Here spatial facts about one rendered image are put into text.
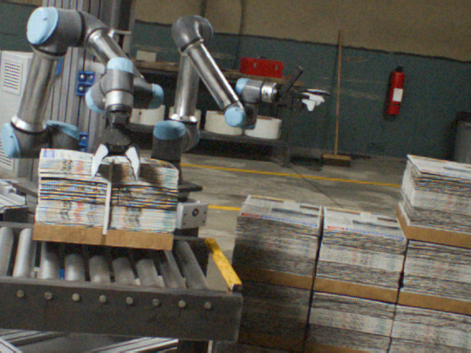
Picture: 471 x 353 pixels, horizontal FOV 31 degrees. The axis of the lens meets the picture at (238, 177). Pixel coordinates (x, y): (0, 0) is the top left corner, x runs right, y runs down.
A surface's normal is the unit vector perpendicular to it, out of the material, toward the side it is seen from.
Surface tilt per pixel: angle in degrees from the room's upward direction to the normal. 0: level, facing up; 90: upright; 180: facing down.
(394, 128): 90
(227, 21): 90
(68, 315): 90
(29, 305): 90
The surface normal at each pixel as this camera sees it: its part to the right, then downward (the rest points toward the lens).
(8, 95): -0.69, 0.04
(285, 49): 0.19, 0.21
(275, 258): -0.11, 0.18
